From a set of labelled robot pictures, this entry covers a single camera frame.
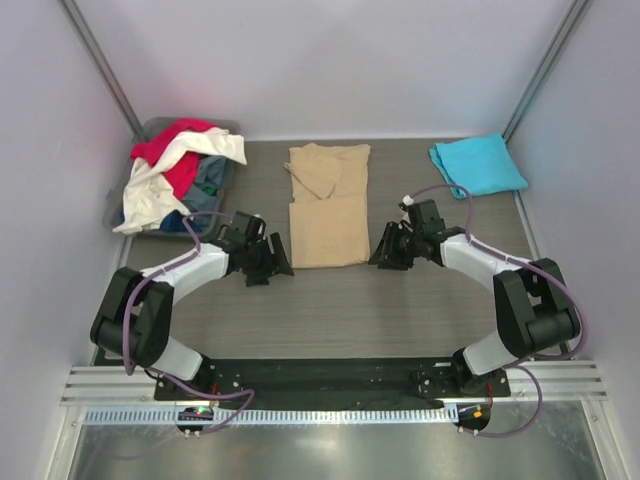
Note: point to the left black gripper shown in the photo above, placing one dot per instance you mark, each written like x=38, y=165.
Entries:
x=271, y=266

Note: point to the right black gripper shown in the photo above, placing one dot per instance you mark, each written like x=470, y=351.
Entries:
x=386, y=252

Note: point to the beige t shirt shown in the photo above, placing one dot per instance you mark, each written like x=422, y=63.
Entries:
x=328, y=217

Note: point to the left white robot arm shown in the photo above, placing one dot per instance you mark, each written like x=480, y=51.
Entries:
x=134, y=317

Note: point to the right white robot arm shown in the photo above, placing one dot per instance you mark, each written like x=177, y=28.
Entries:
x=534, y=310

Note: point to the dark blue t shirt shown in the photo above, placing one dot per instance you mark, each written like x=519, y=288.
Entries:
x=175, y=223

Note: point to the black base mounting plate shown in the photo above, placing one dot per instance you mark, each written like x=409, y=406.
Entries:
x=347, y=378

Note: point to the grey blue t shirt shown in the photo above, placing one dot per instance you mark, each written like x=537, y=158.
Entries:
x=211, y=172

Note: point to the red t shirt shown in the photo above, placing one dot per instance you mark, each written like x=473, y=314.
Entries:
x=181, y=169

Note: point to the folded cyan t shirt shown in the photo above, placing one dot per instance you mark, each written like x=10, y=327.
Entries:
x=478, y=165

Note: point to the cream white t shirt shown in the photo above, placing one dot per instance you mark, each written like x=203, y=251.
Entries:
x=148, y=198

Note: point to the grey plastic bin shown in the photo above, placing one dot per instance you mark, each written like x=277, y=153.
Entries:
x=113, y=215

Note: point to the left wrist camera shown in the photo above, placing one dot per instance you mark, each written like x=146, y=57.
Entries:
x=245, y=228

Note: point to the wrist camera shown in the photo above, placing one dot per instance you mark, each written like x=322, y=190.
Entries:
x=424, y=218
x=245, y=228

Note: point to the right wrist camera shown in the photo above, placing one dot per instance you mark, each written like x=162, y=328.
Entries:
x=424, y=218

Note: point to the slotted cable duct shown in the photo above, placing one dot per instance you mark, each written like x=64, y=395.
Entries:
x=194, y=415

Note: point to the aluminium front rail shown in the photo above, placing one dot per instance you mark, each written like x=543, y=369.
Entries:
x=559, y=381

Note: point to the right aluminium frame post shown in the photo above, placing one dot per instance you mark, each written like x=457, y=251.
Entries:
x=560, y=39

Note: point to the aluminium frame post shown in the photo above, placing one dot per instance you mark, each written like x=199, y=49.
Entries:
x=98, y=58
x=560, y=39

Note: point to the left aluminium frame post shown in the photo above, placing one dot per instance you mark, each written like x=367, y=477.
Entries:
x=98, y=58

